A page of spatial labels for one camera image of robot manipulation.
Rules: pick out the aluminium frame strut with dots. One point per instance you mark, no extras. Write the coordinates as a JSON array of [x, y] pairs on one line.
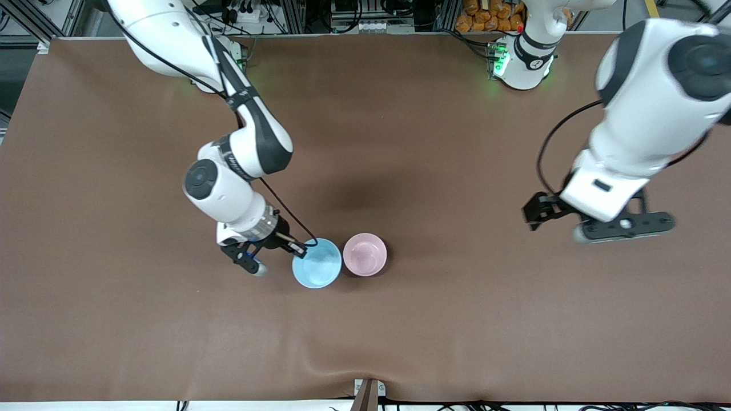
[[34, 20]]

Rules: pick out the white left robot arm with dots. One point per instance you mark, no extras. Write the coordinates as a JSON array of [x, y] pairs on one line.
[[645, 114]]

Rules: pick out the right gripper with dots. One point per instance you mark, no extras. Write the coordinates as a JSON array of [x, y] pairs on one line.
[[278, 240]]

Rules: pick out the brown camera mount post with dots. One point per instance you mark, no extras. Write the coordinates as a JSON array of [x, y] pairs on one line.
[[365, 397]]

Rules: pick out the brown table mat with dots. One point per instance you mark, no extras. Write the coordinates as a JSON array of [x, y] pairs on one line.
[[428, 331]]

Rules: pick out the power strip with black plugs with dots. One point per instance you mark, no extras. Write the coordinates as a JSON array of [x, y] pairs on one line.
[[244, 11]]

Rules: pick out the blue bowl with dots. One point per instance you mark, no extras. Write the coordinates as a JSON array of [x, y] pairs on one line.
[[317, 265]]

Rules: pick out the pink bowl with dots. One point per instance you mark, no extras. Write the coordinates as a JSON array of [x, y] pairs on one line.
[[365, 255]]

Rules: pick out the orange snack bag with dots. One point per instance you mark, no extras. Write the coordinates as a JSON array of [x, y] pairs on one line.
[[491, 16]]

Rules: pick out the white power strip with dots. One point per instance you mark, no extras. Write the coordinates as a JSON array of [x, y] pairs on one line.
[[372, 25]]

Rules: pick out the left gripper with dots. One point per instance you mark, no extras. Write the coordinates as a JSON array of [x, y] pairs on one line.
[[547, 206]]

